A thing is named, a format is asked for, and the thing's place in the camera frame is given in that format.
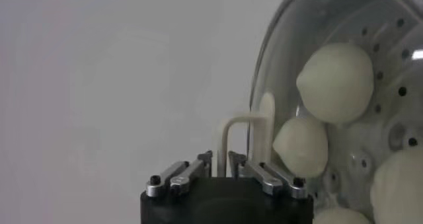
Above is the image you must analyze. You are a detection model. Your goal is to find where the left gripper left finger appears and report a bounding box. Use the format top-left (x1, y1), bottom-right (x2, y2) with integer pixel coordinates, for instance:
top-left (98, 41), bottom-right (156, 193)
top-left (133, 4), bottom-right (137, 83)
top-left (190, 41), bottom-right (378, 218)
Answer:
top-left (145, 150), bottom-right (213, 198)

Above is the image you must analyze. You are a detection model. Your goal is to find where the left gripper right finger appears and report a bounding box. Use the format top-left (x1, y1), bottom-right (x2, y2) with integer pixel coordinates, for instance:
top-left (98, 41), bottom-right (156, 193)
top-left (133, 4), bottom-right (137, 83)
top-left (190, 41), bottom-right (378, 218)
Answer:
top-left (227, 150), bottom-right (309, 200)

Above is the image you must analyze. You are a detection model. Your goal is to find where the white steamed baozi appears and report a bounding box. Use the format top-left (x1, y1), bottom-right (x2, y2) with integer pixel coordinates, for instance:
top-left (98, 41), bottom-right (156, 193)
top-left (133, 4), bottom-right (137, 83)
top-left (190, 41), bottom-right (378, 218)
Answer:
top-left (272, 116), bottom-right (329, 179)
top-left (295, 42), bottom-right (375, 124)
top-left (369, 149), bottom-right (423, 224)
top-left (312, 207), bottom-right (371, 224)

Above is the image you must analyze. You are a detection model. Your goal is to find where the glass lid with cream handle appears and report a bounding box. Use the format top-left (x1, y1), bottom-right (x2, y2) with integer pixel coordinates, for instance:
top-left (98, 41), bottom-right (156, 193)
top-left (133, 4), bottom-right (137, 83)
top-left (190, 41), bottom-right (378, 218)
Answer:
top-left (216, 0), bottom-right (423, 224)

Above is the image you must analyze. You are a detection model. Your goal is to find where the perforated steel steamer basket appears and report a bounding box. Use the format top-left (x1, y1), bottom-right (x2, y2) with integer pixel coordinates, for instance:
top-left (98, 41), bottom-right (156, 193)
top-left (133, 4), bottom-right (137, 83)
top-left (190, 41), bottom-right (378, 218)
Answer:
top-left (252, 0), bottom-right (423, 224)

